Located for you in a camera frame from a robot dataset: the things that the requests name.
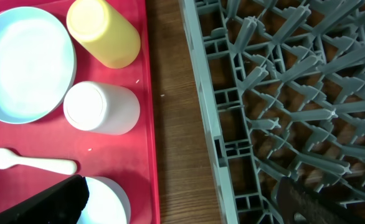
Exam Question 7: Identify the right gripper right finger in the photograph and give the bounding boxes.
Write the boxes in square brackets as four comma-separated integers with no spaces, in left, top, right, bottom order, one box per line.
[276,177,365,224]

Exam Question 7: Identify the white plastic spoon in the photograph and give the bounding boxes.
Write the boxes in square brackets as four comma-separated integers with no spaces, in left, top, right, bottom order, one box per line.
[0,148,78,175]

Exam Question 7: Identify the white plastic cup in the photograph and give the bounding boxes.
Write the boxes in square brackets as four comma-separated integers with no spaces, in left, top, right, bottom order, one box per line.
[63,81,140,135]

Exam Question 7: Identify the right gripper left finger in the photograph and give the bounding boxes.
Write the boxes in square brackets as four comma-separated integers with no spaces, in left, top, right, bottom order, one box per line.
[0,175,90,224]

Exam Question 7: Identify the light blue bowl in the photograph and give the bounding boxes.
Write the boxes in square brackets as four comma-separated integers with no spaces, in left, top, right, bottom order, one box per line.
[77,177,131,224]

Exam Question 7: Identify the grey dishwasher rack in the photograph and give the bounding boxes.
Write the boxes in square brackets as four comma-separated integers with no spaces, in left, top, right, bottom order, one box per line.
[179,0,365,223]

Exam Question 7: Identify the yellow plastic cup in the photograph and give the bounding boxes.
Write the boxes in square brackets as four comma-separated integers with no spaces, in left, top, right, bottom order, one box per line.
[66,0,141,68]

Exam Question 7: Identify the large light blue plate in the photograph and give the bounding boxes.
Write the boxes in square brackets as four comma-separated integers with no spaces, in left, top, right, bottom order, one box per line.
[0,6,77,124]

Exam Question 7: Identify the red serving tray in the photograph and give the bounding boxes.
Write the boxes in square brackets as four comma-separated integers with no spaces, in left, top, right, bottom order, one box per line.
[0,0,160,223]

